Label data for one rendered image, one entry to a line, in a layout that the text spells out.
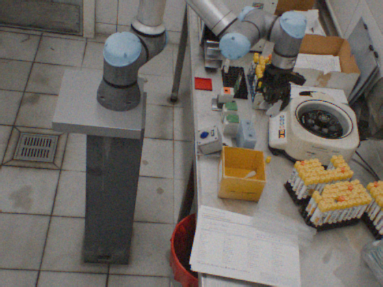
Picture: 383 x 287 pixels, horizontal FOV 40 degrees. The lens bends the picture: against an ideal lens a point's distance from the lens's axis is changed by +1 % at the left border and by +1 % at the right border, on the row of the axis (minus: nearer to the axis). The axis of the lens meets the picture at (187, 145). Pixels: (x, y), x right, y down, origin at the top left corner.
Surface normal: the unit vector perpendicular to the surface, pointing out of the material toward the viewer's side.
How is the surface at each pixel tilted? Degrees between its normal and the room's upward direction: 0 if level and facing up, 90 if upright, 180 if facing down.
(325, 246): 0
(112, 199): 90
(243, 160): 90
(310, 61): 1
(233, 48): 89
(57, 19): 91
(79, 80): 1
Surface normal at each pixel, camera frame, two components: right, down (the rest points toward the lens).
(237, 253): 0.15, -0.69
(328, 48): 0.02, 0.69
